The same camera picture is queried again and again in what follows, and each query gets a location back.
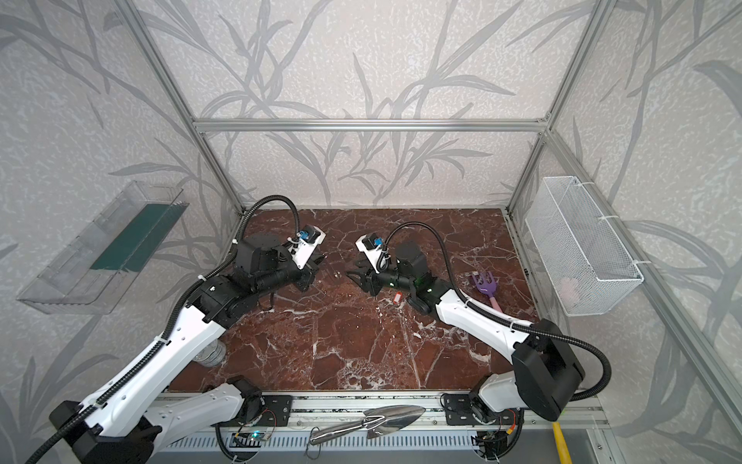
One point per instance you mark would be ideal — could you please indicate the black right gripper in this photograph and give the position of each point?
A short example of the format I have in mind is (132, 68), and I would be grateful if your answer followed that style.
(371, 279)

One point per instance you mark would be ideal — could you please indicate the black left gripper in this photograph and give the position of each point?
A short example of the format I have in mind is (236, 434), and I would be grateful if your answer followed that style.
(303, 275)

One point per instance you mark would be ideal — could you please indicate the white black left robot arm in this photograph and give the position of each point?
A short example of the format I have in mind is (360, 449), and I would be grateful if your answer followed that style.
(119, 422)

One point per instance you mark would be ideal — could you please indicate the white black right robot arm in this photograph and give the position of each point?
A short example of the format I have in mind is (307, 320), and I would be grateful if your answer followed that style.
(545, 372)

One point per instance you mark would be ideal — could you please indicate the purple pink toy rake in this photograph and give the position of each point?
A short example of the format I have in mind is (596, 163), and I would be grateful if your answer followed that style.
(488, 285)

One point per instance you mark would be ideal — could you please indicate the silver metal garden trowel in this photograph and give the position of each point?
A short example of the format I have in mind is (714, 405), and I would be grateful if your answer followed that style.
(376, 423)

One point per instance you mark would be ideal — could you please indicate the green circuit board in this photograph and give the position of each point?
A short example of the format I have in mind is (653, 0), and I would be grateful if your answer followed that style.
(250, 439)

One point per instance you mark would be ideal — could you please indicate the green sponge pad in bin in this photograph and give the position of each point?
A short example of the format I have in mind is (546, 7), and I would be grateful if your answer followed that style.
(136, 244)

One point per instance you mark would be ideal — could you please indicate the pink object in basket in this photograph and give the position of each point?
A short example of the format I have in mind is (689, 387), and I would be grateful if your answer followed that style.
(569, 292)

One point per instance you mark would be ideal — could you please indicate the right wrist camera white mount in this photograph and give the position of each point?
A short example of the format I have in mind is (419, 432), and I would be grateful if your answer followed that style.
(374, 249)

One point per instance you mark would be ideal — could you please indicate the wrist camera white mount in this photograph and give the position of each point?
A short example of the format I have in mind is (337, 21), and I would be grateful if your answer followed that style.
(374, 249)
(303, 246)

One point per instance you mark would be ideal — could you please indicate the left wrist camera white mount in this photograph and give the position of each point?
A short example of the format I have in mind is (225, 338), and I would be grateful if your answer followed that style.
(303, 246)

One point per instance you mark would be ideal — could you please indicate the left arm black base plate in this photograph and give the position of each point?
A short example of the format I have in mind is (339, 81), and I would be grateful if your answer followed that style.
(276, 411)

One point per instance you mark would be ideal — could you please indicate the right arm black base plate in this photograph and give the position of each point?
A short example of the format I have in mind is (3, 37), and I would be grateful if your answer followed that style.
(457, 409)

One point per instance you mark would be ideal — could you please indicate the white wire mesh basket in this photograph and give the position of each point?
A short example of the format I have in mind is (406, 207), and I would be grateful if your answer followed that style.
(575, 239)

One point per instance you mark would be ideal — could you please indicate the clear plastic wall bin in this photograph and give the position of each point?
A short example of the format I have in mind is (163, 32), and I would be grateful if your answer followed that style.
(93, 273)

